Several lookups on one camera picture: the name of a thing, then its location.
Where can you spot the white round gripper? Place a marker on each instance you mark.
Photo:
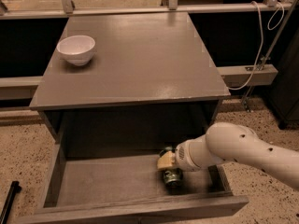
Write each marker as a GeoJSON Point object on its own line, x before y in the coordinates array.
{"type": "Point", "coordinates": [183, 155]}

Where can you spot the green soda can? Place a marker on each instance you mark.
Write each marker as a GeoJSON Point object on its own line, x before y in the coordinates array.
{"type": "Point", "coordinates": [171, 178]}

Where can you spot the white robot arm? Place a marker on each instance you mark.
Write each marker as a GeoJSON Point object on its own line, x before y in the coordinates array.
{"type": "Point", "coordinates": [225, 142]}

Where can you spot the open grey top drawer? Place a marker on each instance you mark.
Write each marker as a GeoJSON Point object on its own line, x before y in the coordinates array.
{"type": "Point", "coordinates": [98, 177]}

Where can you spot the grey wooden cabinet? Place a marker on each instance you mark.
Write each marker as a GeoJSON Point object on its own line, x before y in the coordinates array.
{"type": "Point", "coordinates": [151, 82]}

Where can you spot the white ceramic bowl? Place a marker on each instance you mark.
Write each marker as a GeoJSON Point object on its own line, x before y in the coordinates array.
{"type": "Point", "coordinates": [77, 49]}

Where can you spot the black bar on floor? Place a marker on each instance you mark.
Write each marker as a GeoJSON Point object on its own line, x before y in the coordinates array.
{"type": "Point", "coordinates": [13, 190]}

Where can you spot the grey horizontal beam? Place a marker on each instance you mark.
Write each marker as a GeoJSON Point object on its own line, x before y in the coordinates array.
{"type": "Point", "coordinates": [17, 88]}

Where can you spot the metal frame rail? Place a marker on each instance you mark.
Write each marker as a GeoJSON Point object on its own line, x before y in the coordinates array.
{"type": "Point", "coordinates": [124, 8]}

